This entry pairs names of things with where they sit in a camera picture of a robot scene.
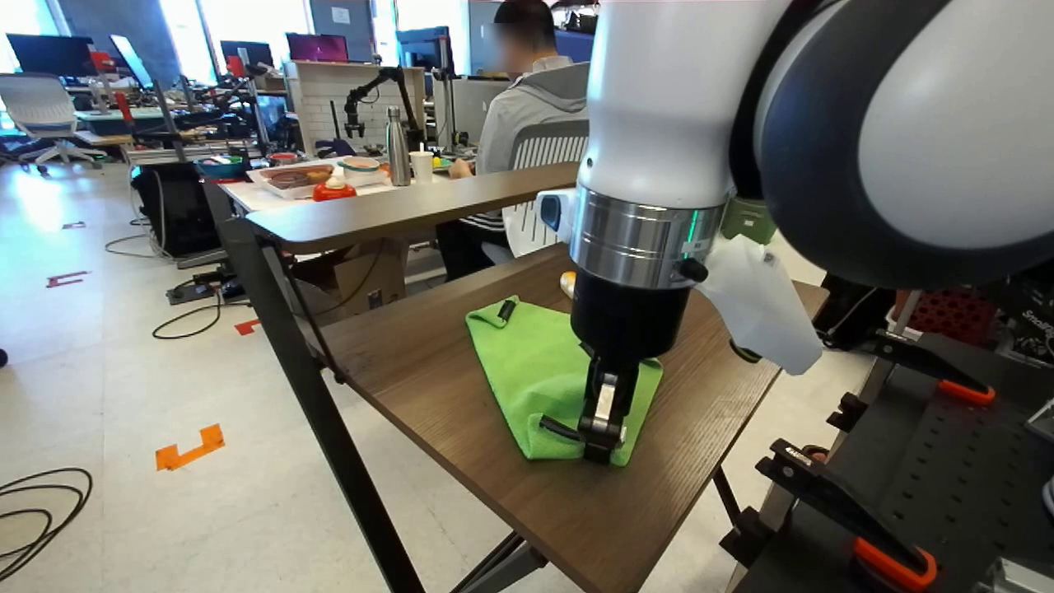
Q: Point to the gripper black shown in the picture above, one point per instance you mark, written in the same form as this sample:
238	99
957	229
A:
627	319

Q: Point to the green cloth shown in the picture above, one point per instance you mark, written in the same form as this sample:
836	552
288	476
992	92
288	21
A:
515	375

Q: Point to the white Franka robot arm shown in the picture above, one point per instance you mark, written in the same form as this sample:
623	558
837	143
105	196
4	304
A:
680	99

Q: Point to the black background robot arm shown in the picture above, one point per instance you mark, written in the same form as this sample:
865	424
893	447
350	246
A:
375	87

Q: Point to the grey ribbed chair back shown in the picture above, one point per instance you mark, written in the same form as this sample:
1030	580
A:
555	143

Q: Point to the large cardboard box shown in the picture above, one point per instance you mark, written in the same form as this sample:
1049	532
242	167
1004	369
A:
350	283

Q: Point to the wooden office desk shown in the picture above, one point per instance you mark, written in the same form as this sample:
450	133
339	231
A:
384	216

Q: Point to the white cup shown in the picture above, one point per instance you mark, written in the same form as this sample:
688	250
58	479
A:
420	167

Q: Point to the person in grey hoodie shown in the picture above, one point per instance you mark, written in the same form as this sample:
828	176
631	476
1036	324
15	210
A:
530	110

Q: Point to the silver metal bottle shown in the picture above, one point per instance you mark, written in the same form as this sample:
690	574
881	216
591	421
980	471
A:
398	150

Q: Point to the small plate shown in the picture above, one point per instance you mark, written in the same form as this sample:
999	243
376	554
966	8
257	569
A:
361	162

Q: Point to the orange toy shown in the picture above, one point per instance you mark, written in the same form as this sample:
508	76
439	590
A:
334	192

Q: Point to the red perforated crate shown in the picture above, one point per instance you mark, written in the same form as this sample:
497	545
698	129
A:
957	319

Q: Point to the brown bowl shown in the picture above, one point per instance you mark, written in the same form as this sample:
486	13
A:
294	176

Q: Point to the orange floor tape mark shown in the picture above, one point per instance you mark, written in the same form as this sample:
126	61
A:
185	451

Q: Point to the computer monitor with pink screen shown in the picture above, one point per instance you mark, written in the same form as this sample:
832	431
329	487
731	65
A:
317	48

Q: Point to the white rolling chair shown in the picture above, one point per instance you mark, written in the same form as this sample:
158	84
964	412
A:
44	110

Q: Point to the dark computer monitor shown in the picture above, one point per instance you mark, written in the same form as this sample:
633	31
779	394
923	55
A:
51	55

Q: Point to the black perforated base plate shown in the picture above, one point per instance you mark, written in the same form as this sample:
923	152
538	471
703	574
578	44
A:
957	481

